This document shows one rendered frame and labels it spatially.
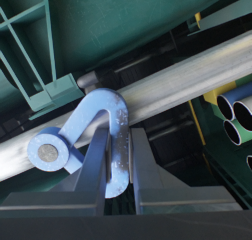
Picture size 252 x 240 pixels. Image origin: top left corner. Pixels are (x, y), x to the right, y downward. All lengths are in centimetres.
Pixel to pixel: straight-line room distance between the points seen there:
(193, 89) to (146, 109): 4
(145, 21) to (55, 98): 11
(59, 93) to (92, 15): 7
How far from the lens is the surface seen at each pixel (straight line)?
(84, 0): 19
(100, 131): 15
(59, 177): 26
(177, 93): 16
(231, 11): 34
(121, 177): 16
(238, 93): 53
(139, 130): 15
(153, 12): 19
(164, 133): 112
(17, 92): 24
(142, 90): 15
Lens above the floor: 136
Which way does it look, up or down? 5 degrees up
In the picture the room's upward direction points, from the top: 114 degrees counter-clockwise
